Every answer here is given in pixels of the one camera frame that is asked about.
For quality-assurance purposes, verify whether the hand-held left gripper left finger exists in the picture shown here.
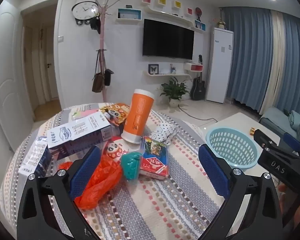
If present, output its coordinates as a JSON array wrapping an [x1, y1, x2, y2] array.
[[16, 145, 102, 240]]

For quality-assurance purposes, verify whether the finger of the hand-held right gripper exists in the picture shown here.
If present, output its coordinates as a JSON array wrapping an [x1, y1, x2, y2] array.
[[254, 129, 276, 152], [283, 132, 300, 157]]

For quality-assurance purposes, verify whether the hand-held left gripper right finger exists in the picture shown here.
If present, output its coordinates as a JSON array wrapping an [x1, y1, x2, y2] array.
[[198, 144, 283, 240]]

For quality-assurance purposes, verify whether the light blue plastic basket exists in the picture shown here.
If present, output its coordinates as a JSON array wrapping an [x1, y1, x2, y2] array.
[[205, 127, 265, 172]]

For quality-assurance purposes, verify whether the red white panda packet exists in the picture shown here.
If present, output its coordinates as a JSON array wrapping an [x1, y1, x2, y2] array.
[[102, 136, 130, 164]]

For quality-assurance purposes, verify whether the white blue carton box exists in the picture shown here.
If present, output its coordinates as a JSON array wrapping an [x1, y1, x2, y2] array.
[[47, 112, 119, 159]]

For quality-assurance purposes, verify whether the orange panda snack packet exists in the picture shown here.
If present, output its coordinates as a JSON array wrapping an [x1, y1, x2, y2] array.
[[99, 103, 130, 128]]

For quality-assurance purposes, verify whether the orange white cup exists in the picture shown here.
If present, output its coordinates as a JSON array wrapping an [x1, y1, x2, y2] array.
[[122, 89, 155, 144]]

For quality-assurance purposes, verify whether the person's right hand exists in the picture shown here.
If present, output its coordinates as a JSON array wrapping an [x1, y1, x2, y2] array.
[[277, 184, 300, 222]]

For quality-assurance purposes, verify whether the orange plastic bag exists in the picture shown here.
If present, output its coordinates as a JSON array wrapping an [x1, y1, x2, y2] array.
[[57, 155, 123, 210]]

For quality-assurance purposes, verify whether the teal sofa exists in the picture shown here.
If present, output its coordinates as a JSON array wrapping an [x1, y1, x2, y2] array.
[[259, 106, 300, 145]]

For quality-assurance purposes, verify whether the teal sofa cushion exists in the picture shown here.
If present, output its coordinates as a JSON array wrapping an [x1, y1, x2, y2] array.
[[289, 110, 300, 130]]

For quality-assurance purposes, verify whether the teal plastic packet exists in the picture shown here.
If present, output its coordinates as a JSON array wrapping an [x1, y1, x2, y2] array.
[[120, 151, 143, 180]]

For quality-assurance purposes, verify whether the small white blue box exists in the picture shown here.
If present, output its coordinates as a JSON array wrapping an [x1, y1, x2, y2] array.
[[18, 136, 53, 177]]

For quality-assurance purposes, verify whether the pink green packet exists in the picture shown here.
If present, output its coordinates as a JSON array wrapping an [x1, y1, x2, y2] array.
[[71, 106, 100, 120]]

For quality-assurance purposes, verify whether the red blue card box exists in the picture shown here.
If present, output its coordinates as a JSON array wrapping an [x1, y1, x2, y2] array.
[[139, 136, 171, 180]]

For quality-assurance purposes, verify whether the white polka dot packet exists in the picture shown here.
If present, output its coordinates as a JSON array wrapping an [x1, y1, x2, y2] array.
[[150, 120, 180, 145]]

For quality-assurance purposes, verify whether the black guitar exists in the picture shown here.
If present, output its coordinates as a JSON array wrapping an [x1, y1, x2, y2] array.
[[191, 55, 207, 100]]

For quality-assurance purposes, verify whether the blue beige curtain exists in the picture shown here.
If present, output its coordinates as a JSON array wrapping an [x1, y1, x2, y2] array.
[[219, 6, 300, 119]]

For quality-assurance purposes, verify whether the white standing air conditioner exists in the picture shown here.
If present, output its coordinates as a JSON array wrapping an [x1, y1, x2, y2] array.
[[206, 27, 234, 104]]

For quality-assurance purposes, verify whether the brown hanging bag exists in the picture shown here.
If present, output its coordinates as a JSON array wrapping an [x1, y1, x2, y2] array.
[[92, 51, 104, 93]]

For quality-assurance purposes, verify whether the green potted plant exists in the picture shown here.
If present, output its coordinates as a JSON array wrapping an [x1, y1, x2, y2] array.
[[160, 77, 190, 107]]

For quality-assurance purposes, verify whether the small black hanging bag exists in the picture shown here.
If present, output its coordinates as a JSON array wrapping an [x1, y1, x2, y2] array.
[[104, 69, 114, 87]]

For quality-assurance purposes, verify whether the red white shelf box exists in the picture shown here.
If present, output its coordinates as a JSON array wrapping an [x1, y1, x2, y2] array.
[[184, 62, 204, 72]]

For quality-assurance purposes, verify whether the white door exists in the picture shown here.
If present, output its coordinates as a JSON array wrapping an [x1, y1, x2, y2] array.
[[0, 5, 32, 153]]

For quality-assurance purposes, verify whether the pink coat rack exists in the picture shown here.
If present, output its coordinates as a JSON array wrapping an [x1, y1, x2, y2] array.
[[94, 0, 120, 103]]

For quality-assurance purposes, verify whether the small blue shelf box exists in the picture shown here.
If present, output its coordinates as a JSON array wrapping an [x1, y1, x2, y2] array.
[[194, 19, 206, 32]]

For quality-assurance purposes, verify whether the black hanging bag with flap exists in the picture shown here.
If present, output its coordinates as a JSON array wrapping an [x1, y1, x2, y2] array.
[[90, 17, 101, 34]]

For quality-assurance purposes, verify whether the blue white shelf box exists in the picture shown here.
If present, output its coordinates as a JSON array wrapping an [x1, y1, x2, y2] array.
[[116, 8, 142, 22]]

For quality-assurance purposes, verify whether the black floor cable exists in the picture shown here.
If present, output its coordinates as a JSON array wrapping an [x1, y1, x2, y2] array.
[[176, 105, 218, 122]]

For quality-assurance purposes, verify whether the white curved low wall shelf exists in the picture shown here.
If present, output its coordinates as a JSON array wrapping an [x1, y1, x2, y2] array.
[[144, 70, 190, 78]]

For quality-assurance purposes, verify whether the black wall television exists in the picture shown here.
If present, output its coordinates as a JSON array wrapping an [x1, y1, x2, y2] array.
[[142, 19, 195, 60]]

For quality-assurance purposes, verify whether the white wavy wall shelf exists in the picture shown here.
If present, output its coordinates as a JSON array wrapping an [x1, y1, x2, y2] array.
[[144, 6, 194, 27]]

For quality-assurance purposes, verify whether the panda wall clock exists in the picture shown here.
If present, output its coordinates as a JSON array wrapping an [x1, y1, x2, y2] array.
[[72, 0, 100, 25]]

